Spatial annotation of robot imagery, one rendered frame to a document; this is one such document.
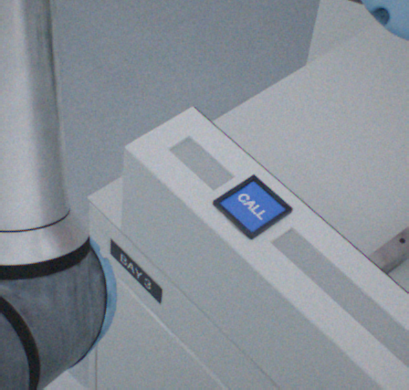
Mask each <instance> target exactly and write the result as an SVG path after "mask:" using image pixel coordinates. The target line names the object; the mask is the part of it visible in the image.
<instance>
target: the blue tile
mask: <svg viewBox="0 0 409 390"><path fill-rule="evenodd" d="M220 204H221V205H222V206H223V207H224V208H226V209H227V210H228V211H229V212H230V213H232V214H233V215H234V216H235V217H237V219H238V220H239V221H240V222H241V223H242V224H243V225H244V226H245V227H247V228H248V229H249V230H250V231H252V232H253V231H255V230H256V229H258V228H259V227H261V226H263V225H264V224H266V222H268V221H269V220H271V219H272V218H273V217H274V216H276V215H277V214H279V213H282V212H283V211H285V208H284V207H282V206H281V205H280V204H279V203H278V202H277V201H276V200H274V199H273V197H272V196H271V195H268V194H267V193H266V192H265V191H264V190H263V189H262V188H261V187H259V186H258V185H257V184H256V183H255V182H252V183H250V184H248V185H247V186H245V187H244V188H242V189H241V190H239V191H238V192H237V193H236V194H234V195H230V196H229V197H228V198H227V199H225V200H224V201H222V202H221V203H220Z"/></svg>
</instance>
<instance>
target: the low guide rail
mask: <svg viewBox="0 0 409 390"><path fill-rule="evenodd" d="M367 258H369V259H370V260H371V261H372V262H373V263H375V264H376V265H377V266H378V267H379V268H380V269H382V270H383V271H384V272H385V273H386V274H389V273H390V272H391V271H392V270H394V269H395V268H396V267H397V266H399V265H401V264H402V263H403V262H405V261H406V260H407V259H408V258H409V227H407V228H406V229H405V230H402V231H401V232H399V233H398V234H397V235H396V236H395V237H393V238H392V239H391V240H389V241H388V242H387V243H385V244H384V245H383V246H381V247H380V248H378V249H377V250H375V251H374V252H373V253H372V254H371V255H370V256H368V257H367Z"/></svg>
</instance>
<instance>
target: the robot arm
mask: <svg viewBox="0 0 409 390"><path fill-rule="evenodd" d="M348 1H353V2H356V3H359V4H361V5H364V6H365V8H366V10H367V11H368V12H369V13H370V14H371V15H372V16H373V17H374V18H375V19H376V20H377V22H378V23H379V24H380V25H381V26H382V27H384V28H385V29H386V30H387V31H389V32H390V33H392V34H393V35H395V36H397V37H400V38H403V39H405V40H409V0H348ZM100 250H101V247H100V246H99V245H98V244H97V242H96V241H94V240H93V239H92V237H91V236H90V234H89V225H88V224H87V222H86V221H85V220H84V219H83V218H82V217H80V216H79V215H77V214H76V213H74V212H73V211H72V210H71V209H70V208H69V196H68V169H67V156H66V141H65V126H64V112H63V99H62V85H61V69H60V55H59V42H58V0H0V390H43V388H46V387H47V386H48V385H49V384H51V383H52V382H53V381H54V380H56V379H57V378H58V377H59V376H60V375H61V374H62V373H63V372H66V371H67V370H68V369H70V368H72V367H74V366H75V365H77V364H78V363H79V362H81V361H82V360H83V359H84V358H85V357H86V356H87V355H89V354H90V353H91V352H92V351H93V350H94V347H95V346H96V344H97V343H98V342H99V341H100V340H101V338H103V337H104V336H105V334H106V333H107V331H108V330H109V328H110V324H111V322H112V320H113V318H114V314H115V311H116V306H117V296H118V293H117V284H116V279H115V275H114V272H113V269H112V267H111V264H110V260H109V258H104V257H103V256H102V255H101V254H100Z"/></svg>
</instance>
